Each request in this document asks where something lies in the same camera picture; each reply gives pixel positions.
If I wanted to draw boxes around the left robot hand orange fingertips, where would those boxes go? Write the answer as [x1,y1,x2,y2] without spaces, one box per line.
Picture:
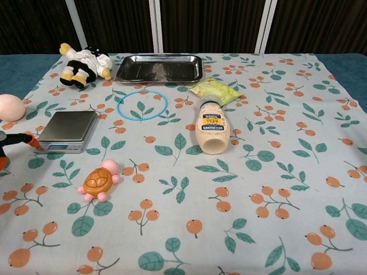
[0,130,45,173]

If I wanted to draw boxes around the silver digital kitchen scale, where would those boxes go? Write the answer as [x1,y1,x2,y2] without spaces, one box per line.
[32,111,100,155]

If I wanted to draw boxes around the pink orange turtle toy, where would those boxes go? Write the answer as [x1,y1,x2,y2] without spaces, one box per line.
[77,159,122,203]

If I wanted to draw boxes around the peach coloured ball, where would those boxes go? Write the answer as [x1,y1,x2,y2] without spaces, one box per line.
[0,94,26,121]

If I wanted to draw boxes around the blue table cover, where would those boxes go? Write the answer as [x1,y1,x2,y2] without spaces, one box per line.
[0,53,367,107]

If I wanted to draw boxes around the black white plush doll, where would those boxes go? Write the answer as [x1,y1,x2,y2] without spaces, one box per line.
[58,42,114,88]

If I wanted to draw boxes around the rectangular metal tray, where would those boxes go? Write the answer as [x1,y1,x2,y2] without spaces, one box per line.
[115,54,207,85]

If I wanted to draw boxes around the floral leaf print tablecloth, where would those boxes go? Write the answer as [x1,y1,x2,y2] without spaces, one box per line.
[0,52,367,275]

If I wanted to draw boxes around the mayonnaise squeeze bottle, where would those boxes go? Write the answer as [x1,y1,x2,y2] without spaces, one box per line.
[196,95,232,156]

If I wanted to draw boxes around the yellow-green snack packet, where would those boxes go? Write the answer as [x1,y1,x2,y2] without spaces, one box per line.
[189,77,241,105]

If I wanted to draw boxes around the thin blue ring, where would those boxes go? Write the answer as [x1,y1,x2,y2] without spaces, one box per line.
[116,89,169,121]

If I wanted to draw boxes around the white partition post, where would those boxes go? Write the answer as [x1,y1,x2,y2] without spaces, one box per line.
[65,0,88,54]
[255,0,279,54]
[147,0,165,54]

